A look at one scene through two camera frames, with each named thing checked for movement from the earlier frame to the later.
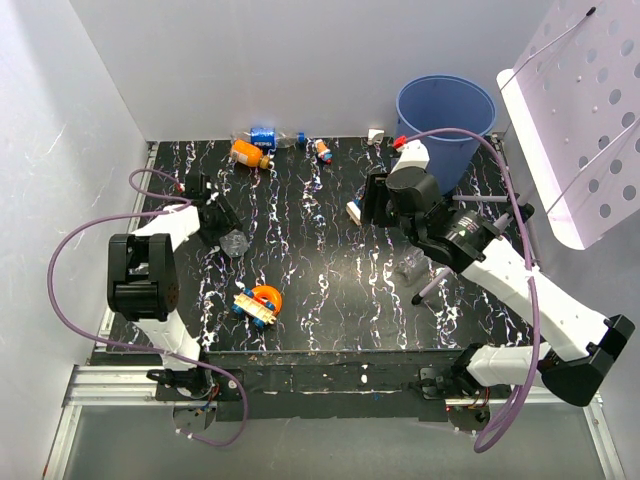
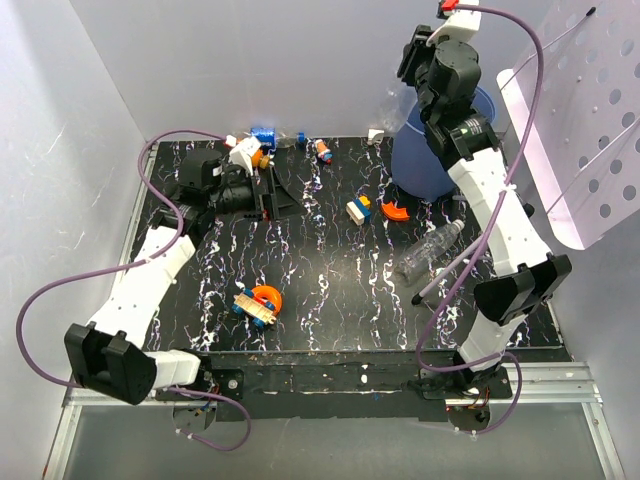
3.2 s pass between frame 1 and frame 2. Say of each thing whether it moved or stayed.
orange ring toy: stayed
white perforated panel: stayed
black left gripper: moved
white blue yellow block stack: stayed
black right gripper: moved
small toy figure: stayed
